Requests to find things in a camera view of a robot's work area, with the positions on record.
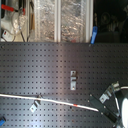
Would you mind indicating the black perforated pegboard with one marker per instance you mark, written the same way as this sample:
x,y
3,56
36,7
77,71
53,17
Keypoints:
x,y
41,71

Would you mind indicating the clear plastic wrapped frame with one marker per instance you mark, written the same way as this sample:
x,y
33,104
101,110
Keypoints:
x,y
63,21

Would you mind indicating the metal cable clip lower left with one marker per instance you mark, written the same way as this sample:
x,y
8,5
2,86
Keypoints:
x,y
34,106

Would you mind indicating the metal cable clip centre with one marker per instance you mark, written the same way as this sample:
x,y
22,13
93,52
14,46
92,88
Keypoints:
x,y
73,80

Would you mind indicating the blue object bottom left corner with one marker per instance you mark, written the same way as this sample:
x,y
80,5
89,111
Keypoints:
x,y
2,120

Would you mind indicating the metal cable clip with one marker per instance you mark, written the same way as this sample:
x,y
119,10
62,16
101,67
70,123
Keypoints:
x,y
34,106
73,80

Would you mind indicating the red handled tool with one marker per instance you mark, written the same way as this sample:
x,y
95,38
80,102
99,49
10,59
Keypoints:
x,y
8,8

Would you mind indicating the blue clamp handle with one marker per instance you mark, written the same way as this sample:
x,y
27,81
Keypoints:
x,y
94,34

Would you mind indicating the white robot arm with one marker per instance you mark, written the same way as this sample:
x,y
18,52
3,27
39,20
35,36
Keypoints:
x,y
119,119

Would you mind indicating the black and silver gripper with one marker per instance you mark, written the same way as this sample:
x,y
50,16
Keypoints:
x,y
121,99

